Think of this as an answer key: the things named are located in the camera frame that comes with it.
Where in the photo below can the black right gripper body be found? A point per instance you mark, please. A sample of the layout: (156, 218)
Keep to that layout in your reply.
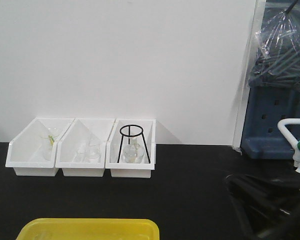
(267, 209)

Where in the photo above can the yellow plastic tray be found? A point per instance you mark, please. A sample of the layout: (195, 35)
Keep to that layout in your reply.
(89, 229)

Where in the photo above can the white lab faucet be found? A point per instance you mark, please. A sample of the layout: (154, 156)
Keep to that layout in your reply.
(293, 141)

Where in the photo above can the blue pegboard drying rack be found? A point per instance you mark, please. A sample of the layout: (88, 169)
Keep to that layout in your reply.
(266, 106)

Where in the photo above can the glass flask in right bin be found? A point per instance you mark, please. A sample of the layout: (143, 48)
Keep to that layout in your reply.
(133, 152)

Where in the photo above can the right white storage bin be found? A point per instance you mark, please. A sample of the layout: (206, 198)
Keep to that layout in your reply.
(125, 170)

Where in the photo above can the white storage bin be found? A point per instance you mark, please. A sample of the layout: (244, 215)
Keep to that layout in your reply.
(24, 154)
(125, 170)
(79, 131)

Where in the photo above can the plastic bag of pegs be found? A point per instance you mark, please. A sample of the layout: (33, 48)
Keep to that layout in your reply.
(277, 63)

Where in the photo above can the glassware in middle bin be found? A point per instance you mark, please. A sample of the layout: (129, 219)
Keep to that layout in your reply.
(88, 151)

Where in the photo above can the middle white storage bin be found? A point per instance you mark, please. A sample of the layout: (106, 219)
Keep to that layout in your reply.
(79, 131)

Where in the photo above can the left white storage bin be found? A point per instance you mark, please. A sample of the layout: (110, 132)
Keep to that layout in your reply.
(24, 154)

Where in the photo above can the black wire tripod stand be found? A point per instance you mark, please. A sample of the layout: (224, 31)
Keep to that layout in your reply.
(132, 131)

